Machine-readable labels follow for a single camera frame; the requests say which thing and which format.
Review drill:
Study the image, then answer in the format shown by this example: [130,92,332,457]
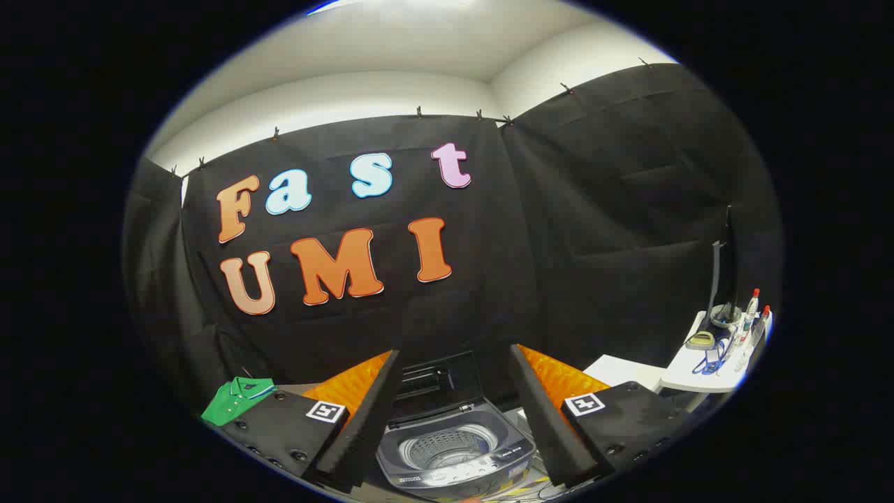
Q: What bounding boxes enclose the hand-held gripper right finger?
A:
[508,344,689,488]

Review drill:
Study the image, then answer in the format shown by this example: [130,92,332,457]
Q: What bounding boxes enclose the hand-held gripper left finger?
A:
[222,349,403,494]

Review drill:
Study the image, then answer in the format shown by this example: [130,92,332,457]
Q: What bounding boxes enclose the grey washing machine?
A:
[377,402,538,501]

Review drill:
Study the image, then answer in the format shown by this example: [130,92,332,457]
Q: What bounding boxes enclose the green polo shirt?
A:
[201,377,277,427]

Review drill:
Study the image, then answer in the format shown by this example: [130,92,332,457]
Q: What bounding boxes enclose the white side table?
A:
[660,311,772,393]

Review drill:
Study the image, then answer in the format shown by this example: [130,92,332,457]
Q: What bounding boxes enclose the black backdrop cloth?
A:
[122,63,783,420]

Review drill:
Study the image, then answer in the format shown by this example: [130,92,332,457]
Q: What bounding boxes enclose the row of black clips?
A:
[170,59,652,177]

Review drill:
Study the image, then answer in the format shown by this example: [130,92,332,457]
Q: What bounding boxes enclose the blue cord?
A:
[693,341,731,375]

